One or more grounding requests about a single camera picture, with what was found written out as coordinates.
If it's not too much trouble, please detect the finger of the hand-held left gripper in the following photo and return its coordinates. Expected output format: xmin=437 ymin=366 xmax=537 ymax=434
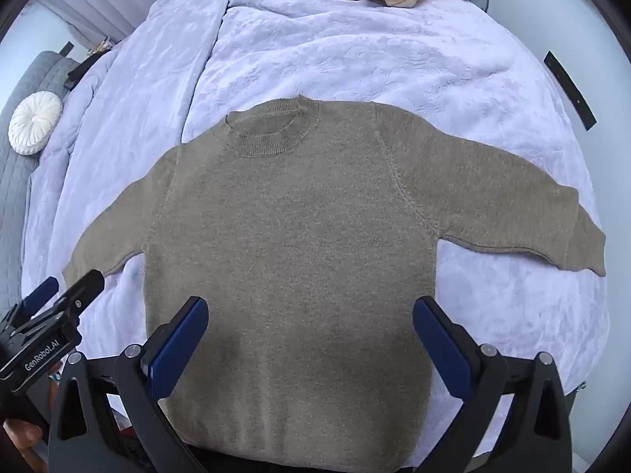
xmin=55 ymin=270 xmax=105 ymax=313
xmin=22 ymin=277 xmax=60 ymax=312

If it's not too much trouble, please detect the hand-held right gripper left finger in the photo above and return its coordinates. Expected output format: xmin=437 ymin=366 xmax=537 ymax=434
xmin=48 ymin=296 xmax=210 ymax=473

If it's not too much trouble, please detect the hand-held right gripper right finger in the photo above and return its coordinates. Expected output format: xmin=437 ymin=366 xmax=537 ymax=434
xmin=413 ymin=297 xmax=573 ymax=473

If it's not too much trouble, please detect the olive knit sweater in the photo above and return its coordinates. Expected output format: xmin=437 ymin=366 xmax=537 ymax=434
xmin=62 ymin=98 xmax=607 ymax=465

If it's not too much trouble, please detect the person's left hand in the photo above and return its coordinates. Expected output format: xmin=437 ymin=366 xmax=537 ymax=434
xmin=2 ymin=359 xmax=65 ymax=471

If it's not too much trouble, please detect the grey quilted sofa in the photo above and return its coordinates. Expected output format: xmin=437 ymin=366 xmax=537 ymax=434
xmin=0 ymin=50 xmax=82 ymax=323

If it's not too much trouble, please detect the white round pleated cushion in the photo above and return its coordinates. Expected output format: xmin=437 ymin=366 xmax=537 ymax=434
xmin=8 ymin=92 xmax=63 ymax=155

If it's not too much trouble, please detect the lavender plush blanket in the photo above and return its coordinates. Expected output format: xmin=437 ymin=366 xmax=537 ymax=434
xmin=20 ymin=0 xmax=609 ymax=459

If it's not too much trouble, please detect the black strap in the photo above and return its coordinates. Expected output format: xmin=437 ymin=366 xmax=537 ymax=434
xmin=543 ymin=51 xmax=597 ymax=132

